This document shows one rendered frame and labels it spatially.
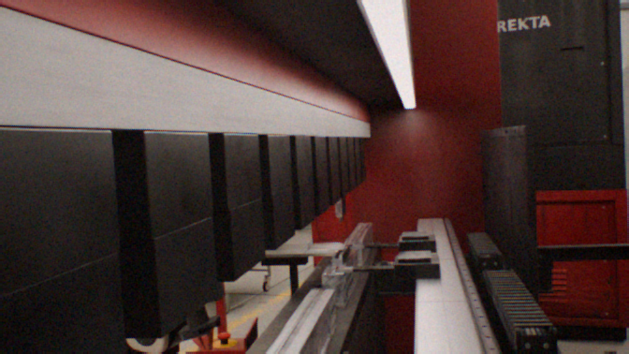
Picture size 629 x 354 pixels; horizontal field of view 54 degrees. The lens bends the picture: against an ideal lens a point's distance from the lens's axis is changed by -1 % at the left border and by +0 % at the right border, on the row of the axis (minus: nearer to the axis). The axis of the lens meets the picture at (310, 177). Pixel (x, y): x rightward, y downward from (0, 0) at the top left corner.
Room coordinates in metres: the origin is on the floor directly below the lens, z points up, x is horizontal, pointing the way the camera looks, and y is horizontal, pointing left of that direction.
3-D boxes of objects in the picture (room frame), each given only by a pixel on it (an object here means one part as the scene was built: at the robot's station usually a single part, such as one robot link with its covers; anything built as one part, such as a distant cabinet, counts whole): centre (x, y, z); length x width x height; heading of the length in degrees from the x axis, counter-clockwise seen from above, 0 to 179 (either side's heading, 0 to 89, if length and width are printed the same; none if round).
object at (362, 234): (2.46, -0.18, 0.92); 0.50 x 0.06 x 0.10; 170
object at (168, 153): (0.56, 0.15, 1.26); 0.15 x 0.09 x 0.17; 170
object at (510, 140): (2.06, -0.63, 1.12); 1.13 x 0.02 x 0.44; 170
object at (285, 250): (1.94, 0.06, 1.00); 0.26 x 0.18 x 0.01; 80
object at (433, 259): (1.55, -0.18, 1.01); 0.26 x 0.12 x 0.05; 80
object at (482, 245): (1.64, -0.44, 1.02); 0.37 x 0.06 x 0.04; 170
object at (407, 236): (1.89, -0.24, 1.01); 0.26 x 0.12 x 0.05; 80
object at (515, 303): (1.09, -0.35, 1.02); 0.44 x 0.06 x 0.04; 170
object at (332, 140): (1.55, -0.02, 1.26); 0.15 x 0.09 x 0.17; 170
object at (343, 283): (1.86, -0.08, 0.92); 0.39 x 0.06 x 0.10; 170
